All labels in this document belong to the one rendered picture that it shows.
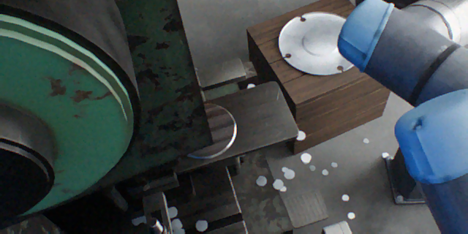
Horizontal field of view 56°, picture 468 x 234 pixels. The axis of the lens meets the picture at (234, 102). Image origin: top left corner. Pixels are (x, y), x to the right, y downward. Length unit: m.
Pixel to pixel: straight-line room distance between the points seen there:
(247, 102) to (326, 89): 0.59
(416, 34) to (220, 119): 0.49
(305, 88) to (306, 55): 0.14
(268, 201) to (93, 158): 0.69
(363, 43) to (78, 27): 0.33
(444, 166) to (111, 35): 0.25
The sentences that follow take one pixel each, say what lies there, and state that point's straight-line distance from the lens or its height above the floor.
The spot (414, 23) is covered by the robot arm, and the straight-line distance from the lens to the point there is 0.48.
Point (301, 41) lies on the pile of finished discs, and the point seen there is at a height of 0.35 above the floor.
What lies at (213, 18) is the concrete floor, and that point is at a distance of 2.17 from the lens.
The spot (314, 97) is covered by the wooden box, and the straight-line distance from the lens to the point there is 1.42.
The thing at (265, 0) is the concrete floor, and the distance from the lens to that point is 2.23.
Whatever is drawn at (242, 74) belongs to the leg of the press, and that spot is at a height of 0.64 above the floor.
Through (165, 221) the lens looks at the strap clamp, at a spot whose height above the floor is 0.76.
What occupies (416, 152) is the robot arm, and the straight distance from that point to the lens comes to 0.36.
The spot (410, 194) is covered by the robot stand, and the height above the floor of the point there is 0.06.
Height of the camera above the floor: 1.51
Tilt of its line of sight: 55 degrees down
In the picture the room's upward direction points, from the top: 9 degrees counter-clockwise
